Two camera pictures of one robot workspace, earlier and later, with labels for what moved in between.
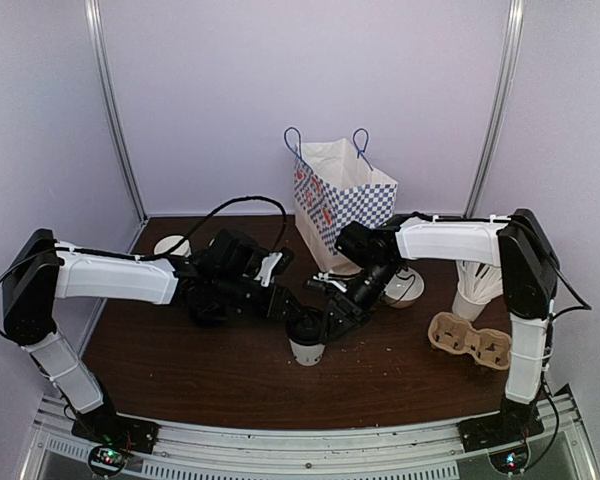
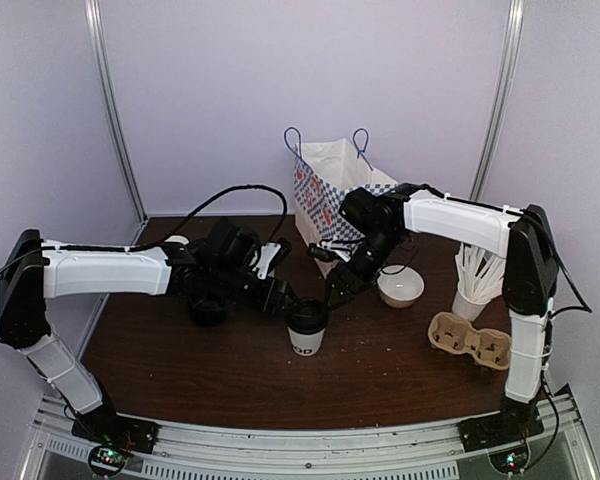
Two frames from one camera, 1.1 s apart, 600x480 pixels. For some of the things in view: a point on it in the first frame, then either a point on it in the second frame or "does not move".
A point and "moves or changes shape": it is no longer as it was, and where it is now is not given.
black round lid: x=209 y=313 does not move
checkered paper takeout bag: x=334 y=187 does not move
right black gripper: x=343 y=306 to x=340 y=278
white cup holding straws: x=465 y=307 does not move
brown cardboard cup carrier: x=489 y=348 does not move
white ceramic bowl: x=404 y=288 does not move
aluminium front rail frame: x=429 y=451 does not move
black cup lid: x=306 y=326 moves or changes shape
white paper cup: x=307 y=355 moves or changes shape
